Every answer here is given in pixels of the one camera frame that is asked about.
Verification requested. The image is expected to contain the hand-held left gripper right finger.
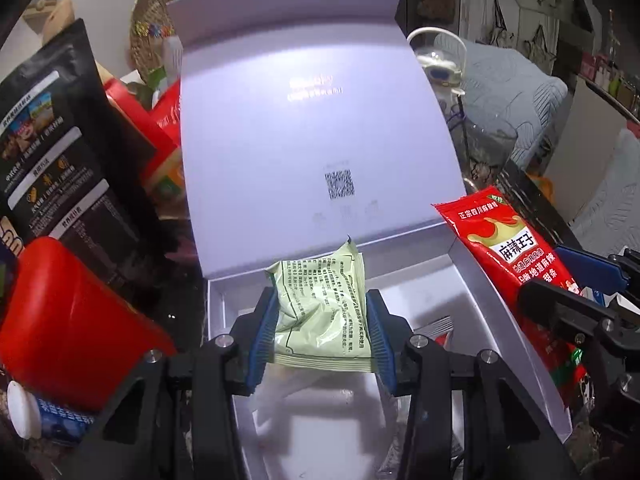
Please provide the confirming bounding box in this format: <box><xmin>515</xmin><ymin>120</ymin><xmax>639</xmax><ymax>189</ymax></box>
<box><xmin>365</xmin><ymin>289</ymin><xmax>591</xmax><ymax>480</ymax></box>

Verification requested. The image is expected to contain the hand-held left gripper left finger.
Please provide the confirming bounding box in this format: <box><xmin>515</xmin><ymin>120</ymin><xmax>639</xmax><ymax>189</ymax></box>
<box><xmin>55</xmin><ymin>287</ymin><xmax>281</xmax><ymax>480</ymax></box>

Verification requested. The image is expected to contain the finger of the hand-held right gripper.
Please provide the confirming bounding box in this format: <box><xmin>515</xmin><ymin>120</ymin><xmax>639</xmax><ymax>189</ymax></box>
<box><xmin>554</xmin><ymin>245</ymin><xmax>632</xmax><ymax>304</ymax></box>
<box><xmin>517</xmin><ymin>279</ymin><xmax>621</xmax><ymax>346</ymax></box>

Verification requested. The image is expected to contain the silver purple foil packet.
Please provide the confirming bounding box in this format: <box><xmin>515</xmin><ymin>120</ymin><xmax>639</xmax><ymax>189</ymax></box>
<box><xmin>414</xmin><ymin>316</ymin><xmax>455</xmax><ymax>344</ymax></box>

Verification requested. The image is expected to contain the translucent white plastic bag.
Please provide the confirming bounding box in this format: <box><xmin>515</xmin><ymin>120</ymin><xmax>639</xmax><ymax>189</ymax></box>
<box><xmin>252</xmin><ymin>362</ymin><xmax>416</xmax><ymax>480</ymax></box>

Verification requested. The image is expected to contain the green snack packet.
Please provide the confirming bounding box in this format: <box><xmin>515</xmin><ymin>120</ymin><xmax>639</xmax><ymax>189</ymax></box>
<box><xmin>263</xmin><ymin>236</ymin><xmax>374</xmax><ymax>375</ymax></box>

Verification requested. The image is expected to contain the long red snack packet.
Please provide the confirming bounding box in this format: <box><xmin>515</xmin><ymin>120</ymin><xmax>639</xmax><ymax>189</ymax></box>
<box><xmin>431</xmin><ymin>186</ymin><xmax>592</xmax><ymax>407</ymax></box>

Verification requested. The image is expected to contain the pale lilac gift box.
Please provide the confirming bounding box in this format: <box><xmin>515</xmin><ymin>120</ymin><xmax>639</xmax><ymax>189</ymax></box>
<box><xmin>166</xmin><ymin>0</ymin><xmax>574</xmax><ymax>480</ymax></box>

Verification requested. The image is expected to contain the chair with light blue cover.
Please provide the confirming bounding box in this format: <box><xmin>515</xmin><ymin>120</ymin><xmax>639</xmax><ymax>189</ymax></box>
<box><xmin>462</xmin><ymin>35</ymin><xmax>569</xmax><ymax>172</ymax></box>
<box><xmin>570</xmin><ymin>130</ymin><xmax>640</xmax><ymax>262</ymax></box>

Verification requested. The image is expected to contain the white counter cabinet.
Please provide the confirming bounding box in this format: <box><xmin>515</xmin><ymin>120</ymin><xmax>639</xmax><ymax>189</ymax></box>
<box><xmin>542</xmin><ymin>72</ymin><xmax>640</xmax><ymax>221</ymax></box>

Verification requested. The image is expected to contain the clear glass mug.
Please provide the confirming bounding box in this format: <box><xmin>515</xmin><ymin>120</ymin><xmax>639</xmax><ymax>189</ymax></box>
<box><xmin>450</xmin><ymin>110</ymin><xmax>519</xmax><ymax>197</ymax></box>

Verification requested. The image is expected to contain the red canister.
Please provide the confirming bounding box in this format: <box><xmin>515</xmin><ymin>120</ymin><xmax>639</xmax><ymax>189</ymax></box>
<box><xmin>0</xmin><ymin>236</ymin><xmax>179</xmax><ymax>412</ymax></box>

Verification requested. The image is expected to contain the row of bottles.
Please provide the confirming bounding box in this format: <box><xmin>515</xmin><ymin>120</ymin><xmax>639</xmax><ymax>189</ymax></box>
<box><xmin>582</xmin><ymin>10</ymin><xmax>640</xmax><ymax>117</ymax></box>

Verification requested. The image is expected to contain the blue tablet tube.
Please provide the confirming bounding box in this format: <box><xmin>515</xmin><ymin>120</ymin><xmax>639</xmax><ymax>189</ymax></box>
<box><xmin>7</xmin><ymin>380</ymin><xmax>97</xmax><ymax>447</ymax></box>

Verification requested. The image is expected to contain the white tote bag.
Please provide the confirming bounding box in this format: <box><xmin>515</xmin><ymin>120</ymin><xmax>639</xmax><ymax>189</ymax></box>
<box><xmin>487</xmin><ymin>0</ymin><xmax>511</xmax><ymax>46</ymax></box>
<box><xmin>530</xmin><ymin>25</ymin><xmax>559</xmax><ymax>61</ymax></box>

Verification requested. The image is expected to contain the red gift box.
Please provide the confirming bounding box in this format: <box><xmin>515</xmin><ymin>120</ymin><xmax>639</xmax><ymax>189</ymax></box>
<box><xmin>104</xmin><ymin>77</ymin><xmax>186</xmax><ymax>202</ymax></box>

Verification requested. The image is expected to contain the glass teapot with white lid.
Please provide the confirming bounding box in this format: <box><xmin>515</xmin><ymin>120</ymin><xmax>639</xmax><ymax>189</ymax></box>
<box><xmin>407</xmin><ymin>26</ymin><xmax>469</xmax><ymax>97</ymax></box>

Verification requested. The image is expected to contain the black printed pouch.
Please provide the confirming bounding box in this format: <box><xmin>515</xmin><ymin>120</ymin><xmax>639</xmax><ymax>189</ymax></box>
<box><xmin>0</xmin><ymin>17</ymin><xmax>162</xmax><ymax>302</ymax></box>

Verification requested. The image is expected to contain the woven straw fan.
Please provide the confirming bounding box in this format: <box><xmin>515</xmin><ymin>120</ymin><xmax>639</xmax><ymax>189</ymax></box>
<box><xmin>130</xmin><ymin>0</ymin><xmax>177</xmax><ymax>82</ymax></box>

